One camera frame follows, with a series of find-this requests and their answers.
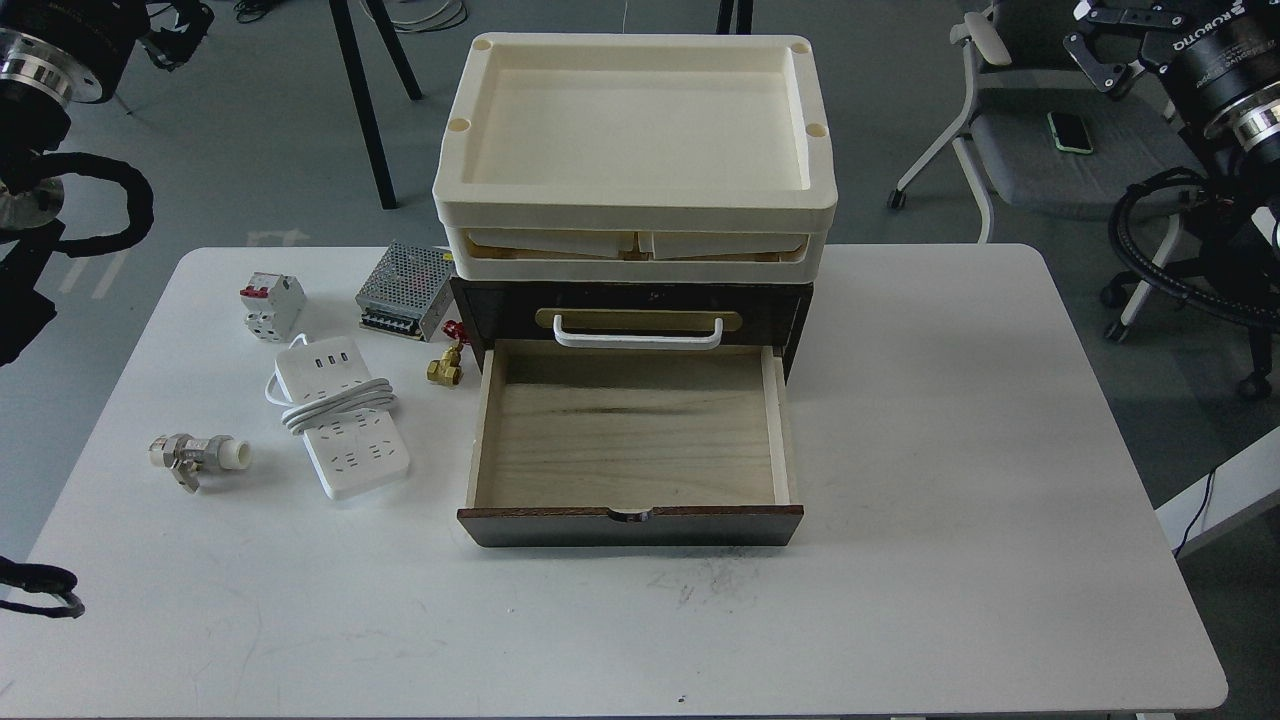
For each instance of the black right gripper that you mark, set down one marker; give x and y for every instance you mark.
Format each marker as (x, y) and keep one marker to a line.
(1199, 50)

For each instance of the white power strip with cable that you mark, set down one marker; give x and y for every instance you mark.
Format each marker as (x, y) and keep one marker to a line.
(341, 411)

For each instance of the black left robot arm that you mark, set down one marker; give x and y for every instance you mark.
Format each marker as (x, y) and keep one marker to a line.
(56, 53)

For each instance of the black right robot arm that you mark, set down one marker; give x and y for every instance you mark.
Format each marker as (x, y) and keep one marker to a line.
(1232, 140)

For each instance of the grey office chair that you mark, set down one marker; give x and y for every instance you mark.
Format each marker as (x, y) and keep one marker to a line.
(1001, 138)

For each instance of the smartphone with green case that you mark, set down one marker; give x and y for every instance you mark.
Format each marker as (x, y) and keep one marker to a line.
(1069, 133)

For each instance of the black office chair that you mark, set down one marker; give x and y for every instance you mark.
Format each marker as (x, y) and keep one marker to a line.
(1250, 340)

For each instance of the cream plastic lower tray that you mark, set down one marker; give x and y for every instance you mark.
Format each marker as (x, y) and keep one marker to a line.
(576, 255)

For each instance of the cream plastic tray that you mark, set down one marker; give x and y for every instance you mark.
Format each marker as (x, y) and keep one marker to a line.
(576, 255)
(682, 133)

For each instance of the cream plastic top tray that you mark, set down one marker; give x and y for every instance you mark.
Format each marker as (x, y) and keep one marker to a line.
(682, 133)

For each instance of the open wooden drawer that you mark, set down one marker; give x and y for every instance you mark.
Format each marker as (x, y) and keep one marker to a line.
(587, 448)

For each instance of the metal mesh power supply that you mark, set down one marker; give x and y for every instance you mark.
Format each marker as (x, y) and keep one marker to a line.
(408, 291)

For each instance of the white red circuit breaker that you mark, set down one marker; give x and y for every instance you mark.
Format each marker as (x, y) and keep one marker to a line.
(273, 304)

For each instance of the silver white pipe valve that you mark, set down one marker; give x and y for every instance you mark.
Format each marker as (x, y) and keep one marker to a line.
(186, 456)

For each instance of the white drawer handle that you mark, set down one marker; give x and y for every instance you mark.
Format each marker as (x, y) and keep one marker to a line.
(660, 342)

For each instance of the brass valve with red handle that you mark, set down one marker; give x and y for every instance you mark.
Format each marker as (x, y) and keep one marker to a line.
(446, 371)

